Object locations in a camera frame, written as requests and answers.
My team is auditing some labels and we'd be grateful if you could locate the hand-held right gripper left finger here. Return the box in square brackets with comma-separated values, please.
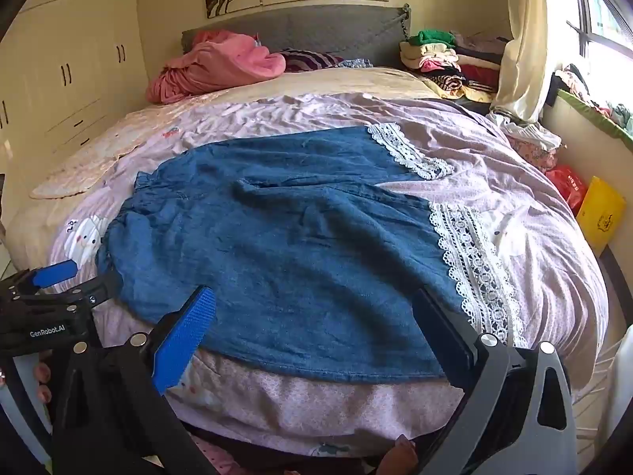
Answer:
[49, 284, 218, 475]

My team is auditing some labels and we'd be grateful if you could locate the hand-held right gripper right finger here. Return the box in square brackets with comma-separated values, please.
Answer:
[410, 284, 579, 475]

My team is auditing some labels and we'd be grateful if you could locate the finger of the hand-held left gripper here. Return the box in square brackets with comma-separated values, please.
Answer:
[30, 260, 80, 290]
[62, 270, 124, 308]

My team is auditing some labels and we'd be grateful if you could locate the blue denim pants lace trim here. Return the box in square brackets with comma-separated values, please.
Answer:
[96, 123, 530, 384]

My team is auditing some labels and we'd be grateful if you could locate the person's left hand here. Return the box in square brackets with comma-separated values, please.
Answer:
[32, 360, 54, 405]

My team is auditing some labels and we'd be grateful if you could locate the person's right hand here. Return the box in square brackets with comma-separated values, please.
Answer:
[378, 434, 421, 475]

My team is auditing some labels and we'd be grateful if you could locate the pink printed duvet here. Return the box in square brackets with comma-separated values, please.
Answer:
[10, 91, 610, 461]

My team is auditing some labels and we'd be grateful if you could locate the red plastic bag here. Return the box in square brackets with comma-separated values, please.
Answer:
[544, 164, 589, 217]

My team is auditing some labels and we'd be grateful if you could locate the yellow bag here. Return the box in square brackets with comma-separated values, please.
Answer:
[576, 175, 628, 257]

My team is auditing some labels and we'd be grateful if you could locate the white crumpled cloth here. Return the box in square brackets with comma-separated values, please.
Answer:
[487, 111, 563, 152]

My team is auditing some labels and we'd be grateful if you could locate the cream wardrobe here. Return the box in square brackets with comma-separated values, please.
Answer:
[0, 0, 150, 181]

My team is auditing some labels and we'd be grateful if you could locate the green window sill mat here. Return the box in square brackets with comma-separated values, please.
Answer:
[556, 86, 633, 152]

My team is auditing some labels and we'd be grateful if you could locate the stack of folded clothes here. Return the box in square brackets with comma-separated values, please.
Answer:
[398, 30, 511, 103]

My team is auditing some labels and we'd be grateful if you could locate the beige bed sheet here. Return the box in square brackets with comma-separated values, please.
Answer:
[198, 65, 446, 110]

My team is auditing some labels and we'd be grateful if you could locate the pile of clothes on sill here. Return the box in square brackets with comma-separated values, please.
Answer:
[546, 63, 633, 132]

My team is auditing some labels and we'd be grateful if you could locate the dark striped cloth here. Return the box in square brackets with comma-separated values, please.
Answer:
[279, 48, 344, 73]

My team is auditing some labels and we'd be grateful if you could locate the cream curtain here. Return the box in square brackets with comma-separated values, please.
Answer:
[489, 0, 570, 125]

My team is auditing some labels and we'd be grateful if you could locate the grey padded headboard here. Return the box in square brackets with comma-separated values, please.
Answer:
[181, 4, 411, 67]

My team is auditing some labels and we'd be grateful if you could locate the window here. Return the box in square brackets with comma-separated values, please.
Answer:
[566, 0, 633, 63]

